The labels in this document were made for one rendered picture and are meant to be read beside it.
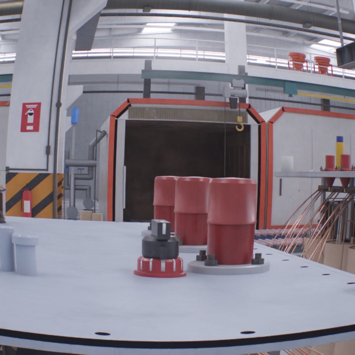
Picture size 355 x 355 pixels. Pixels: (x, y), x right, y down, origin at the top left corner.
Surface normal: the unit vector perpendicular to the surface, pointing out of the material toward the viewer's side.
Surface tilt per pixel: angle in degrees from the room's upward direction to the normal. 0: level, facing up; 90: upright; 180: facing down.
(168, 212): 91
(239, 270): 90
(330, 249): 90
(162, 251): 90
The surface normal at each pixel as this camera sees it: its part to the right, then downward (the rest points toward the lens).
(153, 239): -0.32, -0.65
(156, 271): -0.17, -0.03
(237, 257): 0.28, 0.02
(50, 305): 0.02, -1.00
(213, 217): -0.78, -0.04
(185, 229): -0.39, 0.00
